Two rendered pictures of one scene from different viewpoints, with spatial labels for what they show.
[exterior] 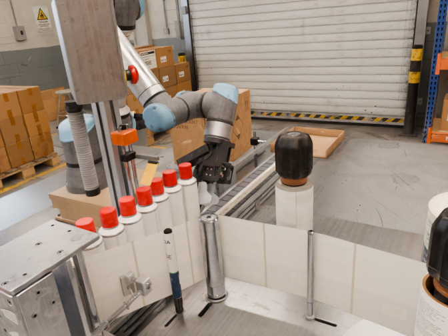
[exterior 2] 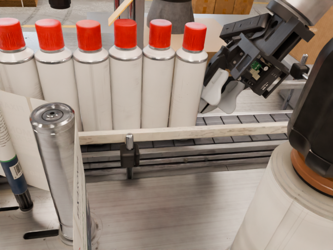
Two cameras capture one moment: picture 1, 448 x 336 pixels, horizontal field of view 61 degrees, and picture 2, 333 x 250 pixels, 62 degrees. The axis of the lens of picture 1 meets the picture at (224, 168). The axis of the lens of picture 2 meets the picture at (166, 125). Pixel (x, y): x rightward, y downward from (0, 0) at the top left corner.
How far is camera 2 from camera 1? 0.63 m
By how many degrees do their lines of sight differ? 41
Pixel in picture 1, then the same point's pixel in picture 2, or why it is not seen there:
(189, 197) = (180, 78)
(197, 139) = (324, 30)
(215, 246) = (49, 170)
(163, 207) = (119, 69)
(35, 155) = (233, 11)
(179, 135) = not seen: hidden behind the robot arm
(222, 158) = (269, 47)
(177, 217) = (148, 95)
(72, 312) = not seen: outside the picture
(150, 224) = (81, 79)
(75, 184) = (149, 16)
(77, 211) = not seen: hidden behind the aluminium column
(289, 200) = (270, 202)
